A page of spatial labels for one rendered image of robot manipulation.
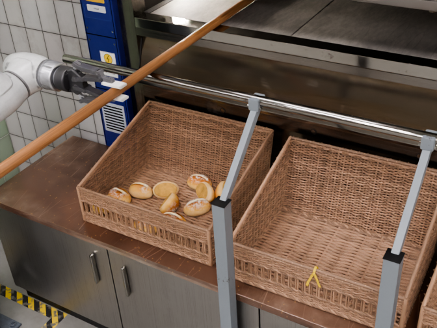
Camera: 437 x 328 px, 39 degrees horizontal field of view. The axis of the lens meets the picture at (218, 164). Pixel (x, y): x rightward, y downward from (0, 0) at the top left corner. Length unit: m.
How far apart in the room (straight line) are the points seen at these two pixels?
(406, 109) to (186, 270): 0.87
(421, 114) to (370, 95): 0.17
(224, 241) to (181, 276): 0.34
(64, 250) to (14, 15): 1.04
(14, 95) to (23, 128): 1.28
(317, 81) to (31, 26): 1.29
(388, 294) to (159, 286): 0.87
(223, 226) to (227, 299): 0.28
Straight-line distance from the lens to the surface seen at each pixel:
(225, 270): 1.83
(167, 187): 2.31
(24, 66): 1.94
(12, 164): 1.53
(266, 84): 2.16
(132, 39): 2.42
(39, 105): 2.98
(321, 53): 2.02
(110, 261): 2.27
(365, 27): 2.20
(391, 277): 1.57
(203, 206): 2.22
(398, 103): 2.02
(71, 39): 2.64
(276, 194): 2.17
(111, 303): 2.44
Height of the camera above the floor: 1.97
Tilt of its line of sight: 33 degrees down
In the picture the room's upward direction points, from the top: 4 degrees counter-clockwise
